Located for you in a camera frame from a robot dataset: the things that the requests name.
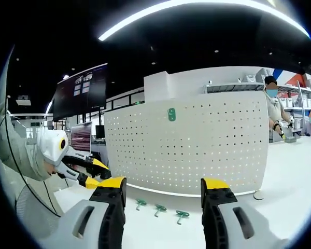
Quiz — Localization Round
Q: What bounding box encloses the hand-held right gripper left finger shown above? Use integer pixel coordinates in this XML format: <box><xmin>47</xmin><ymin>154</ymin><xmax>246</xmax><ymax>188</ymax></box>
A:
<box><xmin>41</xmin><ymin>176</ymin><xmax>128</xmax><ymax>249</ymax></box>

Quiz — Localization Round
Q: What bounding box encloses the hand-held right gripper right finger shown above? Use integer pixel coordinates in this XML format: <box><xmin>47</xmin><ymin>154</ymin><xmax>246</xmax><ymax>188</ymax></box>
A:
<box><xmin>200</xmin><ymin>177</ymin><xmax>288</xmax><ymax>249</ymax></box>

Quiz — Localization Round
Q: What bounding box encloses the white pegboard mounting plate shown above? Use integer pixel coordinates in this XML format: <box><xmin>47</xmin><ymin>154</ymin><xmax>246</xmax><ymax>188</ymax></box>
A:
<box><xmin>104</xmin><ymin>91</ymin><xmax>270</xmax><ymax>200</ymax></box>

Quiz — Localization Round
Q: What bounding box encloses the person's left hand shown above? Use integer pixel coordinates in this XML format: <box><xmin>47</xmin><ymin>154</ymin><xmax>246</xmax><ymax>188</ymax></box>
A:
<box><xmin>45</xmin><ymin>164</ymin><xmax>58</xmax><ymax>177</ymax></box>

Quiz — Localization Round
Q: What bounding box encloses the open laptop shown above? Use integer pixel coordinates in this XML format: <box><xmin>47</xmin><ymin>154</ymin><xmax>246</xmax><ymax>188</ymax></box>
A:
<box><xmin>70</xmin><ymin>121</ymin><xmax>93</xmax><ymax>154</ymax></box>

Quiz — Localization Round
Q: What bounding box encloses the small black monitor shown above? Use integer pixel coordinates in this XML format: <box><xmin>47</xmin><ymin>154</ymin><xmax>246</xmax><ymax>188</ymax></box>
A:
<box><xmin>95</xmin><ymin>124</ymin><xmax>106</xmax><ymax>140</ymax></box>

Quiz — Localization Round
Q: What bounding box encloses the white projector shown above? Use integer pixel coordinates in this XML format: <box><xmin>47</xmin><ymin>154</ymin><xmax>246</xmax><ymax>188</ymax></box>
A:
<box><xmin>15</xmin><ymin>95</ymin><xmax>32</xmax><ymax>106</ymax></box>

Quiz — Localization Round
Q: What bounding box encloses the large black display screen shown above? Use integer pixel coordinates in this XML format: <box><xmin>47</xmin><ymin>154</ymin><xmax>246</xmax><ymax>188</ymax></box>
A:
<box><xmin>52</xmin><ymin>63</ymin><xmax>109</xmax><ymax>122</ymax></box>

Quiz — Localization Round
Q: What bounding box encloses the grey mesh office chair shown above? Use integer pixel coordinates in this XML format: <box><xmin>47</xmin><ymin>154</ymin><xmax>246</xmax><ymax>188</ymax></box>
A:
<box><xmin>14</xmin><ymin>181</ymin><xmax>65</xmax><ymax>234</ymax></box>

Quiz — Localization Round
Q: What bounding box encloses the curved ceiling light strip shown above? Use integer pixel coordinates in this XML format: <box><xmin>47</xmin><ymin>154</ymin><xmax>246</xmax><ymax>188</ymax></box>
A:
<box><xmin>97</xmin><ymin>0</ymin><xmax>311</xmax><ymax>42</ymax></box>

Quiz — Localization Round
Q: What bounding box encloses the grey metal shelf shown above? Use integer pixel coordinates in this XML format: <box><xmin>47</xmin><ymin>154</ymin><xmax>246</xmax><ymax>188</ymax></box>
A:
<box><xmin>203</xmin><ymin>80</ymin><xmax>265</xmax><ymax>94</ymax></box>

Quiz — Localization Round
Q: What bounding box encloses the metal storage rack with bins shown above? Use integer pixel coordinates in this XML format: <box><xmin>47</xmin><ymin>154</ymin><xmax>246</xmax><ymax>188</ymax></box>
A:
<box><xmin>277</xmin><ymin>77</ymin><xmax>311</xmax><ymax>130</ymax></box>

